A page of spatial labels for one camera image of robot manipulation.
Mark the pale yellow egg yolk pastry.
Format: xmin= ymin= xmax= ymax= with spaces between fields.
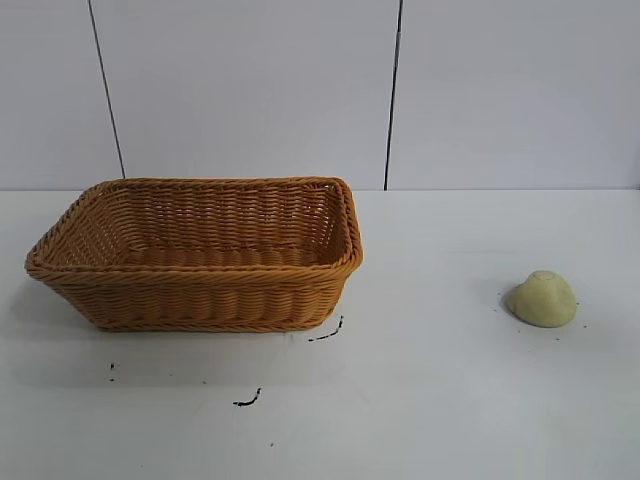
xmin=503 ymin=269 xmax=578 ymax=330

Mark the woven wicker basket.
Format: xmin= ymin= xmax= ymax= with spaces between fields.
xmin=25 ymin=175 xmax=365 ymax=334

